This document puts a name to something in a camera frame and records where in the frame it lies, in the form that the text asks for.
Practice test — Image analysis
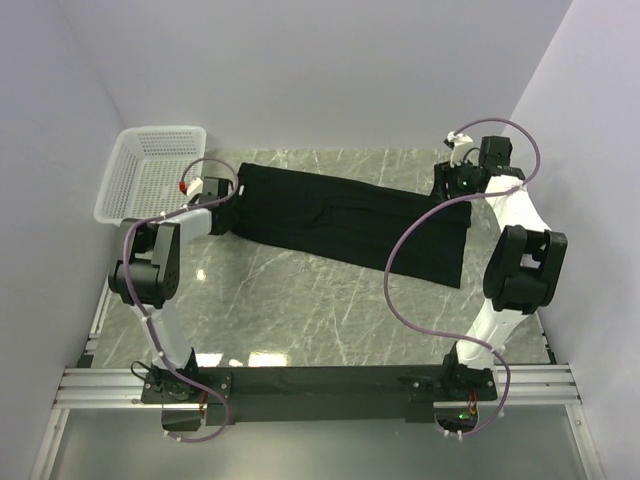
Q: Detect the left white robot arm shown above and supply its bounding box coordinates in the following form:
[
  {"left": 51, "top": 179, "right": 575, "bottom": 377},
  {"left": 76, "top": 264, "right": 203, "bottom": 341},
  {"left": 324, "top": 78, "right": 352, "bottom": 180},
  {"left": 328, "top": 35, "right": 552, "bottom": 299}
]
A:
[{"left": 108, "top": 177, "right": 240, "bottom": 402}]

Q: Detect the black base beam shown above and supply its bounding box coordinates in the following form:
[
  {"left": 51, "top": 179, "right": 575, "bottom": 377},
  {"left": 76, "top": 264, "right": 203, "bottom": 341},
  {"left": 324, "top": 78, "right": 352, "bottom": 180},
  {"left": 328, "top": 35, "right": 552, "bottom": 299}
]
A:
[{"left": 141, "top": 363, "right": 501, "bottom": 427}]

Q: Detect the white plastic basket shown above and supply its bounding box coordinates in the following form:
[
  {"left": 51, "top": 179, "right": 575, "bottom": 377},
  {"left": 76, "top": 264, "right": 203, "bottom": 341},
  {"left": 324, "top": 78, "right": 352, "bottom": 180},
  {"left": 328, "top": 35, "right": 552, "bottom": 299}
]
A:
[{"left": 93, "top": 125, "right": 207, "bottom": 225}]

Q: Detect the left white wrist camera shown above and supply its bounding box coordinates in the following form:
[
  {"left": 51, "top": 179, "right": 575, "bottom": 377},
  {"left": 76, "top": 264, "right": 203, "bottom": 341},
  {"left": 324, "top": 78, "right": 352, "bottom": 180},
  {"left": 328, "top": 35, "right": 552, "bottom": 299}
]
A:
[{"left": 179, "top": 177, "right": 204, "bottom": 198}]

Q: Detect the black t shirt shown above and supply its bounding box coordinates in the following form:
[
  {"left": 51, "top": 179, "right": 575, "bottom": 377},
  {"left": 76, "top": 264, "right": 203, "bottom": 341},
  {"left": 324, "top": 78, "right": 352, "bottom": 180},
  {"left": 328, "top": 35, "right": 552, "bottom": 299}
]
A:
[{"left": 232, "top": 163, "right": 471, "bottom": 288}]

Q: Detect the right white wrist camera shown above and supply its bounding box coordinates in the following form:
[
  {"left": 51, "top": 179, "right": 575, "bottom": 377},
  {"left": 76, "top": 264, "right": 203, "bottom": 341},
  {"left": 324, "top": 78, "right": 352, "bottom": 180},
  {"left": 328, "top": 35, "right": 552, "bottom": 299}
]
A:
[{"left": 444, "top": 131, "right": 474, "bottom": 167}]

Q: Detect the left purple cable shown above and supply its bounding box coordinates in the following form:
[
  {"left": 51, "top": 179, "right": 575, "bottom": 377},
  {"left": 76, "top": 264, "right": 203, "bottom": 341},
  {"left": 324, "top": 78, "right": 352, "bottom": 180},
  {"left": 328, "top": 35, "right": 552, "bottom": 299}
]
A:
[{"left": 122, "top": 157, "right": 240, "bottom": 444}]

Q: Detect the aluminium rail frame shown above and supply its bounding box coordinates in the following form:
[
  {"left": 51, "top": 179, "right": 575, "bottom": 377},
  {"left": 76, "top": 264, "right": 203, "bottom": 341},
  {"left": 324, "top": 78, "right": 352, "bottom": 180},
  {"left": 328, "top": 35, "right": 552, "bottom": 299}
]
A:
[{"left": 52, "top": 364, "right": 582, "bottom": 410}]

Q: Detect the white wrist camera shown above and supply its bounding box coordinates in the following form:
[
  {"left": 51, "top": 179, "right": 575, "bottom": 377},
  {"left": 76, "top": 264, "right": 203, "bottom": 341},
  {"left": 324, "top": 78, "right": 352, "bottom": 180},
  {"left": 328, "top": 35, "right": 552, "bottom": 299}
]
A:
[
  {"left": 179, "top": 177, "right": 204, "bottom": 198},
  {"left": 444, "top": 131, "right": 474, "bottom": 167}
]

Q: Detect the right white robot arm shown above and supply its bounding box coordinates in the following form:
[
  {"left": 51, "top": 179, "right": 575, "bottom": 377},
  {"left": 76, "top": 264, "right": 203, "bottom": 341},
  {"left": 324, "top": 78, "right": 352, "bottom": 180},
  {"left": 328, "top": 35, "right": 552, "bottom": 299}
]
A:
[{"left": 433, "top": 132, "right": 568, "bottom": 399}]

